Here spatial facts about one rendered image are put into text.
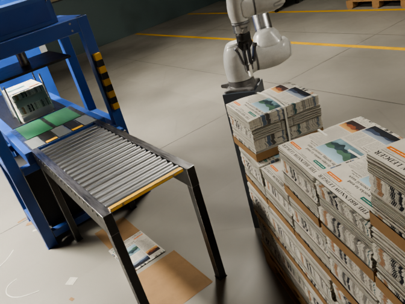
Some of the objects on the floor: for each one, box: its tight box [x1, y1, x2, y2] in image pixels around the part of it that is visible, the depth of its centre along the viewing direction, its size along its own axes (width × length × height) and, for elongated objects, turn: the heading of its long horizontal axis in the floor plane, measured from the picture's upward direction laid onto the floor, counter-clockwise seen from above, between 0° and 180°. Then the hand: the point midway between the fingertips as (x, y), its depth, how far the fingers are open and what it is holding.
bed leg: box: [187, 184, 227, 280], centre depth 251 cm, size 6×6×68 cm
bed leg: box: [107, 232, 149, 304], centre depth 229 cm, size 6×6×68 cm
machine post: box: [0, 130, 59, 250], centre depth 309 cm, size 9×9×155 cm
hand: (249, 70), depth 229 cm, fingers closed
